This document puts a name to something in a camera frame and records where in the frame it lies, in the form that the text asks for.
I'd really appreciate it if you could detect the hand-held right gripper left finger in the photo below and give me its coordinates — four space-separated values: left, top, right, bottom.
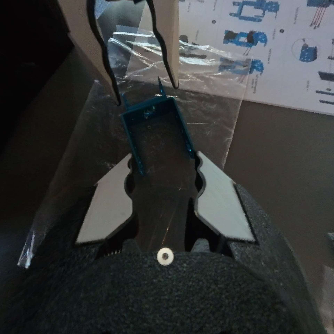
74 153 139 247

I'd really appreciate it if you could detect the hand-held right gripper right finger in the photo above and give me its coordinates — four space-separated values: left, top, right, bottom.
186 151 257 255

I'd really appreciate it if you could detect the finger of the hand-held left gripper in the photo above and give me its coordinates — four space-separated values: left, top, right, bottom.
59 0 122 106
145 0 181 89

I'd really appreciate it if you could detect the blue metal bracket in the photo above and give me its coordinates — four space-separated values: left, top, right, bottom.
120 77 196 176

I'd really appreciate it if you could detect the clear plastic bag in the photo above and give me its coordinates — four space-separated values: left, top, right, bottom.
17 30 247 269

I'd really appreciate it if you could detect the assembly instruction sheet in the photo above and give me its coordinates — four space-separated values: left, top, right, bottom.
104 0 334 116

